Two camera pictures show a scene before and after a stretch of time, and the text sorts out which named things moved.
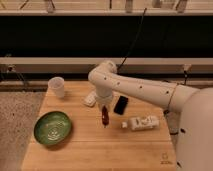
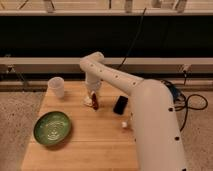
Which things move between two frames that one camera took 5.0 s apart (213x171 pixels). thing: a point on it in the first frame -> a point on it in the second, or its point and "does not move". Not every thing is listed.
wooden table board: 136,140 does not move
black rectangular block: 120,105 does not move
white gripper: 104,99 -> 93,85
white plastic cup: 56,87 does not move
